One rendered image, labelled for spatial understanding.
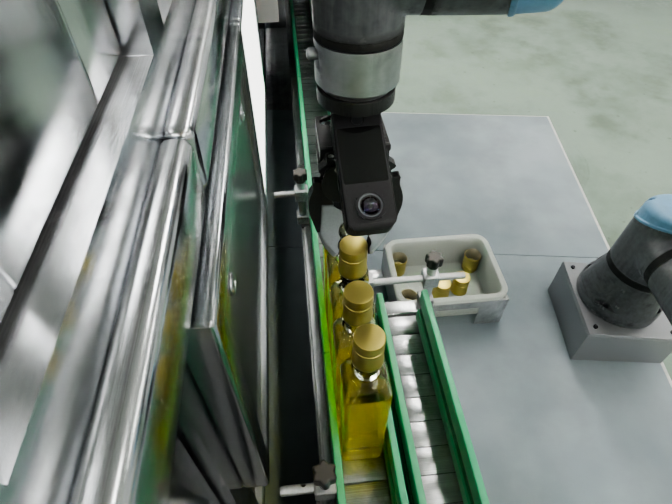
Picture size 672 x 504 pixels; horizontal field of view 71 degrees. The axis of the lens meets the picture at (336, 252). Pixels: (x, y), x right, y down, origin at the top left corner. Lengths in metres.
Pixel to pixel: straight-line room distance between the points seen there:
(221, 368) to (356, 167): 0.20
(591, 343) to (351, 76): 0.75
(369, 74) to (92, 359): 0.29
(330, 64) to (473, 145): 1.12
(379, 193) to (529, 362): 0.67
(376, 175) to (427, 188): 0.89
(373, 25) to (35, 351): 0.31
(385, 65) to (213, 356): 0.26
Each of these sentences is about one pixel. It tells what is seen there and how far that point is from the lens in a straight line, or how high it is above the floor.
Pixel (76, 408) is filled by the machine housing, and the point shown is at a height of 1.40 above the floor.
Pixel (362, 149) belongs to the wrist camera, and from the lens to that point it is 0.43.
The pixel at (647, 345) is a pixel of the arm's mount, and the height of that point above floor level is 0.81.
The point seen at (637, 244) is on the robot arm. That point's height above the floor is 1.01.
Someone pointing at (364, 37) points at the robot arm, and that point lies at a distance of 0.39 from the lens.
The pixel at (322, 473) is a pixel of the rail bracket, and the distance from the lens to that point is 0.59.
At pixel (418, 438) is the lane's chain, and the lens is 0.76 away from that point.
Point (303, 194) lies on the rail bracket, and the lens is 0.94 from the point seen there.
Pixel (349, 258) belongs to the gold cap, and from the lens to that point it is 0.54.
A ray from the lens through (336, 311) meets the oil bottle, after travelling 0.61.
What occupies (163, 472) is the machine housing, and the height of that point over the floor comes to 1.36.
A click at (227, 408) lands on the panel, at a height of 1.20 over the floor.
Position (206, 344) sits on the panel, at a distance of 0.34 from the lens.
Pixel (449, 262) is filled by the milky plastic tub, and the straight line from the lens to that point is 1.10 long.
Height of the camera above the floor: 1.58
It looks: 48 degrees down
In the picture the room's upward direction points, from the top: straight up
